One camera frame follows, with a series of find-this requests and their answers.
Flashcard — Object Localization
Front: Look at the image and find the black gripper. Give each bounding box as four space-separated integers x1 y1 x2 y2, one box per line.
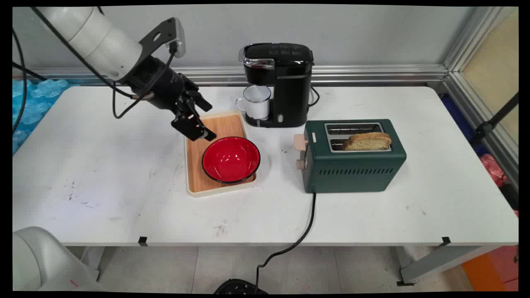
123 56 217 142

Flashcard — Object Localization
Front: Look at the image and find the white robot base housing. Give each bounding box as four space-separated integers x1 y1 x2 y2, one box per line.
12 226 100 292

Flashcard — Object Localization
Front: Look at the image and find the wooden tray with cream rim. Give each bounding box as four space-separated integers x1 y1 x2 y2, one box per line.
184 110 258 197

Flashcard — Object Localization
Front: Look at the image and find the red bowl with black rim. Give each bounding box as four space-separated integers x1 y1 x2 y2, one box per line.
202 136 261 184

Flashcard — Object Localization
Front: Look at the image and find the white enamel mug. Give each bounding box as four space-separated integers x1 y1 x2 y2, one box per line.
236 85 272 121

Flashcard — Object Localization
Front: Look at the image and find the black coffee machine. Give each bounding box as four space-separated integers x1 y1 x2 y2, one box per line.
238 43 315 128

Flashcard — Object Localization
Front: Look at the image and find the blue bubble wrap sheet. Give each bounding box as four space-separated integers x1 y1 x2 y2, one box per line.
12 79 79 154

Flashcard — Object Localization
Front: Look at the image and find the green toaster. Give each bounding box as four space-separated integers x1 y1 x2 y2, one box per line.
294 119 407 194

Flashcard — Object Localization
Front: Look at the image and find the slice of toasted bread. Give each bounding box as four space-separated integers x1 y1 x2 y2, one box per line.
342 132 392 151

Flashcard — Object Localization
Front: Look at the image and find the black round object on floor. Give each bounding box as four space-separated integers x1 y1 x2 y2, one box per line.
214 279 269 294

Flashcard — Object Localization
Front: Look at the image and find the grey metal table leg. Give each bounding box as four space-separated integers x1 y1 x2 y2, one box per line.
395 245 504 286

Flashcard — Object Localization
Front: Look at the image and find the black tripod leg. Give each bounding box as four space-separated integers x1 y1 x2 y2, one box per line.
475 92 519 139

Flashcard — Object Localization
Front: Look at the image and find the red plastic bag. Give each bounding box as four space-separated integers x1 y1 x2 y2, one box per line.
479 154 508 187

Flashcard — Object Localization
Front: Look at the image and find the orange box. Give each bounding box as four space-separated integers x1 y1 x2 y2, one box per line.
462 245 519 292

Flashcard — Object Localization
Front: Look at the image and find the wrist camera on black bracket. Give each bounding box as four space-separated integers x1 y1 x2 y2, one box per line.
138 17 186 58

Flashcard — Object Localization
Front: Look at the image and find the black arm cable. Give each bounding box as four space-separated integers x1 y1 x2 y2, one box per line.
12 6 179 120

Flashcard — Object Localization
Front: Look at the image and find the aluminium frame rail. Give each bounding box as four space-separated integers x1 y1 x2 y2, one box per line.
12 63 450 87

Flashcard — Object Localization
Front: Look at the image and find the black toaster power cable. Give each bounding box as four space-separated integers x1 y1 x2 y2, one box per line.
255 192 317 290

